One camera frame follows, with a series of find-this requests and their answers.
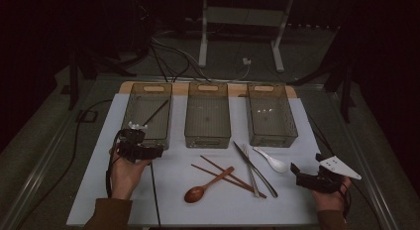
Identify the metal fork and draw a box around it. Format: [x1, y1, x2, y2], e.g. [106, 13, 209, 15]
[242, 144, 261, 198]

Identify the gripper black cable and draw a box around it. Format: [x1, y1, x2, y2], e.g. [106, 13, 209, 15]
[306, 112, 385, 230]
[14, 98, 121, 230]

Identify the black chopstick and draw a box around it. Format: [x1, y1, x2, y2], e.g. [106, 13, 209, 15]
[144, 99, 170, 126]
[150, 162, 162, 229]

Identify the white floor cable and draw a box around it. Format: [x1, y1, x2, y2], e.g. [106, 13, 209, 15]
[152, 31, 253, 83]

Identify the brown wooden spoon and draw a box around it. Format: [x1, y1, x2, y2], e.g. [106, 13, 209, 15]
[183, 166, 236, 204]

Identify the black rectangular floor bracket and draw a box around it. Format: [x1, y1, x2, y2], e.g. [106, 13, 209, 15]
[75, 109, 99, 124]

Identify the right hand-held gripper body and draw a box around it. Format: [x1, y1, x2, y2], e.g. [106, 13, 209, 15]
[295, 155, 363, 194]

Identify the black floor cable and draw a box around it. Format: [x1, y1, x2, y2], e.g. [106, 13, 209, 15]
[150, 34, 193, 83]

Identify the transparent grey plastic bin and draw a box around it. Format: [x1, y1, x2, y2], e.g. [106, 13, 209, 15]
[245, 82, 299, 149]
[183, 81, 232, 150]
[118, 82, 173, 152]

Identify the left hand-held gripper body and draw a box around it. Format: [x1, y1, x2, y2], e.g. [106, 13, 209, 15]
[115, 121, 149, 165]

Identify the dark equipment tower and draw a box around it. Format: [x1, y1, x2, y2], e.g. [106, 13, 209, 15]
[128, 0, 157, 57]

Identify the light wooden board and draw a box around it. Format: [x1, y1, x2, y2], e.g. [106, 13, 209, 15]
[118, 80, 298, 99]

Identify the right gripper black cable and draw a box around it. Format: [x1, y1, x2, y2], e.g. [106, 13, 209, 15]
[306, 112, 385, 230]

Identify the grey metal stand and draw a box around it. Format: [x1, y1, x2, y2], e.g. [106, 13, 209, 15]
[197, 0, 295, 73]

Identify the white table board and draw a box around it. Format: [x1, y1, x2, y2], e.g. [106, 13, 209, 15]
[65, 92, 324, 227]

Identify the person's right hand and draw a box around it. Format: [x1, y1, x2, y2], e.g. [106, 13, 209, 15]
[311, 175, 353, 213]

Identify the white ceramic spoon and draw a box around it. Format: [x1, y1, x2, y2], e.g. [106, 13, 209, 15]
[252, 146, 289, 174]

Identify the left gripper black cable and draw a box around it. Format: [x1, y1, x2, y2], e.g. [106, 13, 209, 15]
[14, 98, 121, 230]

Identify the black stand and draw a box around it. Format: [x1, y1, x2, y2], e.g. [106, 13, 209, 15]
[66, 41, 151, 111]
[286, 27, 357, 124]

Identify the person's left hand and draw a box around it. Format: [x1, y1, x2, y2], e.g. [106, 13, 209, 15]
[108, 146, 154, 201]

